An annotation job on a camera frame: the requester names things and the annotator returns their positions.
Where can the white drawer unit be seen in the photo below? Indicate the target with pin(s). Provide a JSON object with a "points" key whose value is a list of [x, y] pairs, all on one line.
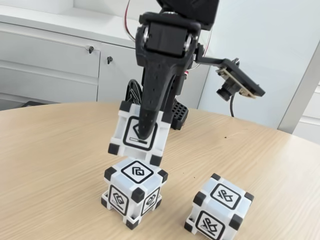
{"points": [[311, 117]]}

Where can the white cube with pentagon symbol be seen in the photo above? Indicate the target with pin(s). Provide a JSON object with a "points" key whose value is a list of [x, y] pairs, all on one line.
{"points": [[130, 190]]}

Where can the black cabinet key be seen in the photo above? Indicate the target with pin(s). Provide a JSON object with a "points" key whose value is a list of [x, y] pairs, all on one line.
{"points": [[91, 49], [109, 60]]}

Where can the white cube with zigzag symbol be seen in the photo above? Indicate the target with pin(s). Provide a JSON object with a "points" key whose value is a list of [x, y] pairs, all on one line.
{"points": [[125, 130]]}

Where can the white cube with ampersand symbol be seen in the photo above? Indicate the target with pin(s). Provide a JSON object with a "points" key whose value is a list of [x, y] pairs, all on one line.
{"points": [[222, 205]]}

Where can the white cabinet with locks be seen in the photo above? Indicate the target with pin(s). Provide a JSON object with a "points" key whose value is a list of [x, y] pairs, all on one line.
{"points": [[50, 72]]}

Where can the white slanted post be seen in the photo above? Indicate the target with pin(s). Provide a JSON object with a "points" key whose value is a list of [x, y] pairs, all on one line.
{"points": [[295, 105]]}

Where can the gripper camera board with mount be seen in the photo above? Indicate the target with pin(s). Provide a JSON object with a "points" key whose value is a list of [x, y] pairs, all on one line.
{"points": [[240, 80]]}

